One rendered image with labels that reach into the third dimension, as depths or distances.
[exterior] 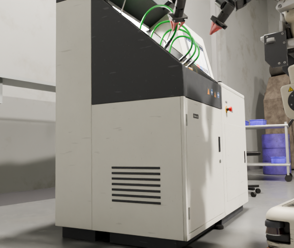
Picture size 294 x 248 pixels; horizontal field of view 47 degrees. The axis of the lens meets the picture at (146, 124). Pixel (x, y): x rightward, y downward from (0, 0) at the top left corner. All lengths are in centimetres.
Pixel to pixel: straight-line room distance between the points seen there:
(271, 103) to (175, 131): 714
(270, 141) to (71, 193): 547
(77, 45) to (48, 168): 210
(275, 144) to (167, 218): 546
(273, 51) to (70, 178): 131
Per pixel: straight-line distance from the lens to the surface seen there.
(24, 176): 383
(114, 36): 202
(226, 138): 245
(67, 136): 212
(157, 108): 179
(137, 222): 187
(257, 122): 587
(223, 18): 216
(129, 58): 192
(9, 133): 374
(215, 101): 226
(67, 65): 219
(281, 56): 168
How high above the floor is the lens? 52
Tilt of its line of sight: 4 degrees up
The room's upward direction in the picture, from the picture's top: 1 degrees counter-clockwise
